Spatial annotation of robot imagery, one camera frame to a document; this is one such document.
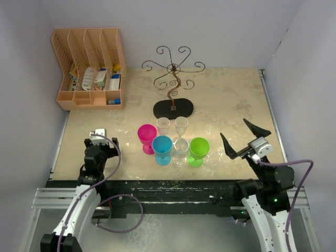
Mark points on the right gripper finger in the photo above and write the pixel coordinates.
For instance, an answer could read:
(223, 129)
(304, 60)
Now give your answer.
(256, 131)
(229, 151)

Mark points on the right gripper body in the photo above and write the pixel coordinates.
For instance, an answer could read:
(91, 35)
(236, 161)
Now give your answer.
(245, 152)

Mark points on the clear tall flute glass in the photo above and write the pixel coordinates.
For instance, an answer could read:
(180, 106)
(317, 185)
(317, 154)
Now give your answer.
(181, 124)

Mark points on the clear short wine glass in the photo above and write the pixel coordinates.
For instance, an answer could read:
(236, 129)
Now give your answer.
(163, 125)

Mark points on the pink plastic wine glass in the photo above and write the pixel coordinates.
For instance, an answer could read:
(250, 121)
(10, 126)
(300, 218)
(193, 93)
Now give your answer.
(146, 134)

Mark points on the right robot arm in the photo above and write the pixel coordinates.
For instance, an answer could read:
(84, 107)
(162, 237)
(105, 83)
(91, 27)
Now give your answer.
(266, 200)

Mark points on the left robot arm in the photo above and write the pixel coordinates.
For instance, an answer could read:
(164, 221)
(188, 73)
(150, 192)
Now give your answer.
(68, 234)

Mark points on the green plastic wine glass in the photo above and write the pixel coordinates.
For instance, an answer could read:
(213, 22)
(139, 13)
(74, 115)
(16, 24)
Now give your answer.
(199, 148)

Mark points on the clear front wine glass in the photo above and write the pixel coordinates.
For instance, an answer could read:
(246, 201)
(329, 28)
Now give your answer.
(180, 152)

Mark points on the blue plastic wine glass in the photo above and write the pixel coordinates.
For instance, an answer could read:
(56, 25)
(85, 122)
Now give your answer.
(162, 147)

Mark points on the metal wine glass rack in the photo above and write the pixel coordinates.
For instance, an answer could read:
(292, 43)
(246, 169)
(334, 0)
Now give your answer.
(172, 107)

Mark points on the blue capped small bottle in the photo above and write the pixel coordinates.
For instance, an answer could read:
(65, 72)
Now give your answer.
(114, 101)

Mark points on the blue white box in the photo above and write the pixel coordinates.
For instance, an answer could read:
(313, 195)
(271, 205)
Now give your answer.
(115, 82)

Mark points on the yellow small object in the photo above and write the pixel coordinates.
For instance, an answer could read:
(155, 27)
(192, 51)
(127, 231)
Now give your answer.
(116, 67)

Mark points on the white medicine box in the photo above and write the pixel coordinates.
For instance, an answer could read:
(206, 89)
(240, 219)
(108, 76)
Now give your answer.
(100, 79)

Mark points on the peach plastic file organizer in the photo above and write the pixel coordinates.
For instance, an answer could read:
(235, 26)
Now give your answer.
(94, 68)

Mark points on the white blister pack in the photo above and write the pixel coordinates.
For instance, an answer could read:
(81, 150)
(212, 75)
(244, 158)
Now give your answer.
(87, 79)

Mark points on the colourful booklet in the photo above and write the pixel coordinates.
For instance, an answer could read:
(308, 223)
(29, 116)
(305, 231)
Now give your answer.
(74, 76)

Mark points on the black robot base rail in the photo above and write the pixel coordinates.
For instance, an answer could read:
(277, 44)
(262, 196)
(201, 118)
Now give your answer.
(198, 197)

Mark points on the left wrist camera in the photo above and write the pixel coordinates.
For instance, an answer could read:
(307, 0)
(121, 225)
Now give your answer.
(97, 137)

